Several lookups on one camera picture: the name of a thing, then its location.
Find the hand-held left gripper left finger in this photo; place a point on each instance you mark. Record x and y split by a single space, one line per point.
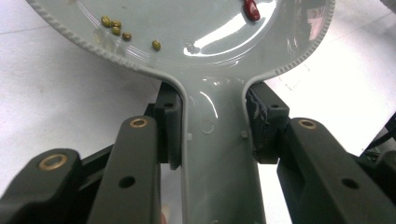
130 161

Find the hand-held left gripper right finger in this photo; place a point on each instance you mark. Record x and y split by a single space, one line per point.
317 174

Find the grey dustpan with orange edge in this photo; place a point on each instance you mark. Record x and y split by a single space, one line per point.
218 155

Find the green mung bean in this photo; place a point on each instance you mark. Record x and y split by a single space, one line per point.
126 36
106 21
116 23
116 30
156 45

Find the single dark red bean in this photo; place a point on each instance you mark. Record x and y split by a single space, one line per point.
251 11

